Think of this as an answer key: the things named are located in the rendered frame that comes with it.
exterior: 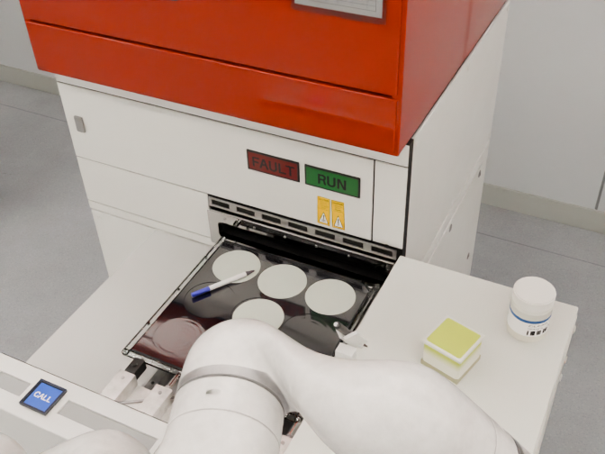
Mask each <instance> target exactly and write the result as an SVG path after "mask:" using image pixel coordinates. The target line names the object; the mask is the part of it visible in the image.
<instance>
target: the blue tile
mask: <svg viewBox="0 0 605 454"><path fill-rule="evenodd" d="M62 392H63V391H60V390H58V389H57V388H54V387H52V386H48V385H46V384H44V383H41V384H40V385H39V386H38V387H37V388H36V389H35V390H34V391H33V392H32V393H31V394H30V396H29V397H28V398H27V399H26V400H25V401H24V403H26V404H29V405H31V406H33V407H35V408H38V409H40V410H42V411H43V412H45V411H46V410H47V408H48V407H49V406H50V405H51V404H52V403H53V402H54V401H55V399H56V398H57V397H58V396H59V395H60V394H61V393H62Z"/></svg>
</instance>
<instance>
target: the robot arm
mask: <svg viewBox="0 0 605 454"><path fill-rule="evenodd" d="M290 412H297V413H300V414H301V416H302V417H303V419H304V420H305V421H306V422H307V423H308V424H309V426H310V427H311V428H312V430H313V431H314V432H315V433H316V435H317V436H318V437H319V438H320V439H321V441H322V442H323V443H324V444H325V445H326V446H327V447H328V448H329V449H331V450H332V451H333V452H334V453H335V454H530V453H529V452H528V451H527V450H526V449H525V448H524V447H523V446H522V445H521V444H520V443H519V442H517V441H516V440H515V439H514V438H513V437H512V436H511V435H510V434H509V433H508V432H506V431H505V430H504V429H503V428H502V427H501V426H500V425H499V424H498V423H497V422H496V421H495V420H494V419H493V418H492V417H490V416H489V415H488V414H487V413H486V412H485V411H484V410H483V409H481V408H480V407H479V406H478V405H477V404H476V403H475V402H474V401H473V400H471V399H470V398H469V397H468V396H467V395H466V394H465V393H463V392H462V391H461V390H460V389H459V388H458V387H457V386H455V385H454V384H453V383H452V382H450V381H449V380H448V379H447V378H445V377H444V376H442V375H441V374H439V373H438V372H437V371H435V370H433V369H432V368H428V367H426V366H423V365H421V364H418V363H414V362H410V361H404V360H395V359H340V358H335V357H331V356H327V355H324V354H320V353H318V352H315V351H313V350H310V349H308V348H306V347H304V346H303V345H301V344H300V343H298V342H297V341H295V340H293V339H292V338H290V337H289V336H287V335H286V334H284V333H283V332H281V331H279V330H278V329H277V328H276V327H274V326H272V325H270V324H268V323H266V322H262V321H260V320H257V319H251V318H237V319H231V320H228V321H224V322H220V323H218V324H216V325H214V326H213V327H212V328H210V329H209V330H207V331H206V332H205V333H203V334H202V335H201V336H200V337H199V338H198V339H197V341H196V342H195V343H194V345H193V346H192V348H191V349H190V351H189V353H188V355H187V357H186V360H185V364H184V366H183V370H182V373H181V376H180V379H179V383H178V386H177V390H176V395H175V399H174V402H173V406H172V409H171V413H170V416H169V420H168V424H167V429H166V432H165V435H164V438H163V440H162V442H161V444H160V445H159V447H158V449H157V450H156V452H155V453H154V454H279V452H280V445H281V438H282V430H283V424H284V416H285V415H286V414H287V413H290ZM0 454H27V452H26V451H25V450H24V448H23V447H22V446H21V445H20V444H19V443H18V442H17V441H16V440H14V439H13V438H11V437H9V436H8V435H6V434H4V433H1V432H0ZM39 454H150V452H149V451H148V449H147V448H146V447H145V446H144V445H143V444H142V443H141V442H139V441H138V440H137V439H135V438H133V437H132V436H131V435H130V434H127V433H125V432H122V431H117V430H111V429H101V430H96V431H89V432H86V433H84V434H81V435H78V436H76V437H74V438H72V439H70V440H66V441H63V442H61V443H60V444H58V445H55V446H53V447H51V448H49V449H46V450H44V451H43V452H41V453H39Z"/></svg>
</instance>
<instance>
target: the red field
mask: <svg viewBox="0 0 605 454"><path fill-rule="evenodd" d="M248 162H249V167H250V168H253V169H256V170H260V171H264V172H266V173H270V174H274V175H278V176H280V177H287V178H290V179H293V180H297V164H294V163H291V162H287V161H283V160H280V159H274V158H270V157H267V156H263V155H259V154H256V153H252V152H249V151H248ZM297 181H298V180H297Z"/></svg>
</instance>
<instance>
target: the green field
mask: <svg viewBox="0 0 605 454"><path fill-rule="evenodd" d="M306 181H307V184H311V185H315V186H320V187H324V188H328V189H330V190H334V191H338V192H341V193H344V194H348V195H353V196H357V195H358V180H356V179H353V178H350V177H343V176H340V175H336V174H332V173H329V172H325V171H322V170H318V169H315V168H308V167H306Z"/></svg>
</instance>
